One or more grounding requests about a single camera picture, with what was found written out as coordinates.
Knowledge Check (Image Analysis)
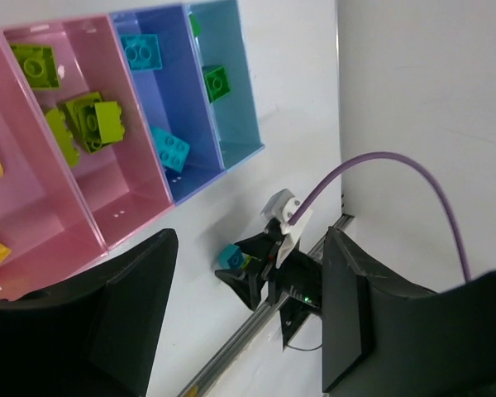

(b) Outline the small pink container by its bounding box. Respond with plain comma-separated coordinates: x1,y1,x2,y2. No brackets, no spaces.
4,14,173,249

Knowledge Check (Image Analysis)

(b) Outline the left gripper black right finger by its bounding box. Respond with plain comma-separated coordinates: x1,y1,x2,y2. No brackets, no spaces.
322,227,496,396

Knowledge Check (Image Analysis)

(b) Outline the lime lego stack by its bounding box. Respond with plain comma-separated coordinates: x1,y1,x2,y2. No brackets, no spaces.
61,91,126,154

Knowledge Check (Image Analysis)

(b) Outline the small olive lego brick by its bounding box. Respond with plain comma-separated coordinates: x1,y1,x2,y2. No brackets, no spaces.
10,44,60,90

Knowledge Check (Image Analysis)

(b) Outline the cyan lego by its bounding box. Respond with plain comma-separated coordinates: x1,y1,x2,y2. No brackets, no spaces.
150,126,190,173

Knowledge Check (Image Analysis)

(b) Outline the aluminium rail front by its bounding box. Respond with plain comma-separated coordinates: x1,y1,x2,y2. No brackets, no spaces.
179,294,311,396

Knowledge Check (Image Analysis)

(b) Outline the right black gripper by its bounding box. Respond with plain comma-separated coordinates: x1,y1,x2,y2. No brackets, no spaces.
214,219,322,350

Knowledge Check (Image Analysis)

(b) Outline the large pink container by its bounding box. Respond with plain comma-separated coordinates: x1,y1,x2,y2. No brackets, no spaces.
0,33,107,300

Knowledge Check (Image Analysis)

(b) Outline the dark blue container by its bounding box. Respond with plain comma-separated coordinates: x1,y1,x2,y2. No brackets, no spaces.
111,4,224,204

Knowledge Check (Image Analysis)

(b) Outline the cyan long lego brick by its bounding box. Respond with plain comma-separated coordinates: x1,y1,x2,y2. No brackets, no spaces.
120,34,163,71

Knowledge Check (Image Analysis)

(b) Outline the long lime lego brick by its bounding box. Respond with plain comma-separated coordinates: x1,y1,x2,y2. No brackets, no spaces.
242,256,259,269

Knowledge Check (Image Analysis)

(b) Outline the small cyan lego brick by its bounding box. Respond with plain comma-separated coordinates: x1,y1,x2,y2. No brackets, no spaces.
217,244,246,270

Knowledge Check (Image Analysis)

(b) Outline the light blue container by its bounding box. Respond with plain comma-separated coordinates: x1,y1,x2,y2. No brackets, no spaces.
188,1,264,171

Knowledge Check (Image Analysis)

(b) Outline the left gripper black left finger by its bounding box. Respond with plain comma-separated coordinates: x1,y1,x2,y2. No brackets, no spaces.
0,228,179,396

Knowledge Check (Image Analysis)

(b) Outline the dark green curved lego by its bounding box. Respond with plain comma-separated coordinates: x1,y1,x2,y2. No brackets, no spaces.
202,65,231,103

